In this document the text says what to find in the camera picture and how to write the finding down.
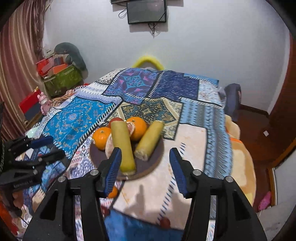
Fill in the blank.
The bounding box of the small mandarin orange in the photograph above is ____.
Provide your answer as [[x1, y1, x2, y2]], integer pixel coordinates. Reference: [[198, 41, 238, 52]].
[[92, 127, 111, 151]]

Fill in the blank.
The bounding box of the yellow banana front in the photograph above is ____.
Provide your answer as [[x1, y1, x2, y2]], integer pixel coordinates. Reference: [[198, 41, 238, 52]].
[[111, 120, 137, 176]]

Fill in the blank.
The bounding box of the yellow banana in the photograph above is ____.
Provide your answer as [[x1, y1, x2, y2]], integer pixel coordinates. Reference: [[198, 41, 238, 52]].
[[111, 120, 137, 176], [134, 120, 165, 161]]

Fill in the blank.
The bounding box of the tiny mandarin orange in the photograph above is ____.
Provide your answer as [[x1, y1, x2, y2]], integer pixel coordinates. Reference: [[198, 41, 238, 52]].
[[107, 186, 118, 199]]

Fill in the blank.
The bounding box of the red jujube date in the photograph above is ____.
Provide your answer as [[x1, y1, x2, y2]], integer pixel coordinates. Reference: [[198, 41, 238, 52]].
[[159, 217, 171, 230]]

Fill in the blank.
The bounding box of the red tomato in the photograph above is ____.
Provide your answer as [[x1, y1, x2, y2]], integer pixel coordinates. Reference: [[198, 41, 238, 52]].
[[108, 117, 125, 129]]

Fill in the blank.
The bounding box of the large orange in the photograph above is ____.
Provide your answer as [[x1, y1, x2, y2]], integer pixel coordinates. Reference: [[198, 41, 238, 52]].
[[126, 116, 147, 142]]

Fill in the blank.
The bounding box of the pink toy figure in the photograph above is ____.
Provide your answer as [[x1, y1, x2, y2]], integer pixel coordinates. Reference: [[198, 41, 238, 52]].
[[37, 92, 52, 116]]

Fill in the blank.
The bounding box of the green storage box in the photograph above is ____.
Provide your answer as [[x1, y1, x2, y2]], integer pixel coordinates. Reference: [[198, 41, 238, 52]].
[[44, 65, 83, 97]]

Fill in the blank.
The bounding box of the grey plush toy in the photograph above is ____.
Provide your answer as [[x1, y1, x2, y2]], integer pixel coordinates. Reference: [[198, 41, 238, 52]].
[[54, 42, 87, 71]]

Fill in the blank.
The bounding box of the blue patchwork bedspread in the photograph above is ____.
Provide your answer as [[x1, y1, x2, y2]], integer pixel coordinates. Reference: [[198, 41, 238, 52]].
[[17, 68, 232, 240]]

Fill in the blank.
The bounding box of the striped red curtain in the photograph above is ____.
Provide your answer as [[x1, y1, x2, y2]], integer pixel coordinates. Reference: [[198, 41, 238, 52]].
[[1, 1, 46, 141]]

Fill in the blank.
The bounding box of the brown wooden door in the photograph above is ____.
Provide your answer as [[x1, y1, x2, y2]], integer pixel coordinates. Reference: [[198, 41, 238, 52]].
[[269, 37, 295, 162]]

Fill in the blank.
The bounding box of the dark blue chair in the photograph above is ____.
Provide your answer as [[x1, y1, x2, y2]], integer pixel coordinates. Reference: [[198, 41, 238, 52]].
[[224, 83, 241, 122]]

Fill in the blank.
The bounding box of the yellow curved cushion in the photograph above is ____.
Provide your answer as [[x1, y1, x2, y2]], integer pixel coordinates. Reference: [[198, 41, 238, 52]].
[[132, 55, 165, 71]]

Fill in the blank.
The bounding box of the black wall television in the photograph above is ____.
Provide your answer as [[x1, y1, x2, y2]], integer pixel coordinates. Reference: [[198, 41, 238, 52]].
[[110, 0, 129, 4]]

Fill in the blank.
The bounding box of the small black wall monitor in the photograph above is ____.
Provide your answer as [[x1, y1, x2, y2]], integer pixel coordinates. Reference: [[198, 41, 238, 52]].
[[126, 0, 167, 25]]

